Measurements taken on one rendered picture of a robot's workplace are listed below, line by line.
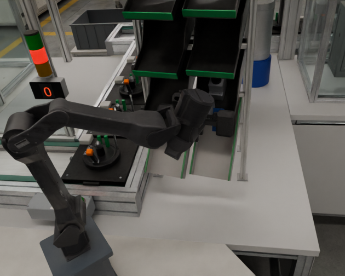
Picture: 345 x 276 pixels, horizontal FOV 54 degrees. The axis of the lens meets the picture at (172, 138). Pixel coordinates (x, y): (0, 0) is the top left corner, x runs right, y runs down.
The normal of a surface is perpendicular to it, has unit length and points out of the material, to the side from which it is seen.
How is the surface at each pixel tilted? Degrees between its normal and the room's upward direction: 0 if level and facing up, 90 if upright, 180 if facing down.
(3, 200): 90
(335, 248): 0
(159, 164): 45
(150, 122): 16
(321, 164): 90
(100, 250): 0
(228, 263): 0
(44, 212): 90
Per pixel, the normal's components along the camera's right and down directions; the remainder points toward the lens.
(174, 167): -0.28, -0.13
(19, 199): -0.15, 0.62
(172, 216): -0.08, -0.79
